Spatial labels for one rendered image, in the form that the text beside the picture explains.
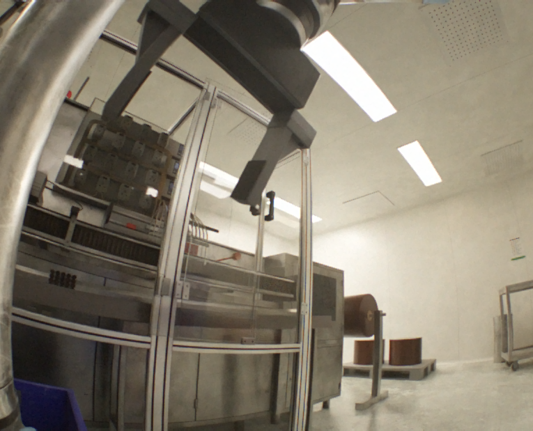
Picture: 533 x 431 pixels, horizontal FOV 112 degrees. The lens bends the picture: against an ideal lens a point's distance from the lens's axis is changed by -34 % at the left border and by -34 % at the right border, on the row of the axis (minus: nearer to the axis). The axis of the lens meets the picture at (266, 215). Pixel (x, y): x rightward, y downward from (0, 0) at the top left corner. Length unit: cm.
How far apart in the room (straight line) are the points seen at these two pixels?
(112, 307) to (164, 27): 89
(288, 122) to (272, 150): 3
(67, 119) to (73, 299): 110
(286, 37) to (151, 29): 12
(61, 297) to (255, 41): 91
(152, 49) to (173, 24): 3
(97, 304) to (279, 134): 86
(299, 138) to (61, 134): 154
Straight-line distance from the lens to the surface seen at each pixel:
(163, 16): 22
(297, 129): 27
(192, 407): 148
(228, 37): 23
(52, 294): 98
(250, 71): 25
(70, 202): 147
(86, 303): 98
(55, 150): 165
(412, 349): 366
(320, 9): 30
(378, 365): 246
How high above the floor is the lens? 68
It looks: 23 degrees up
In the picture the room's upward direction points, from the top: 4 degrees clockwise
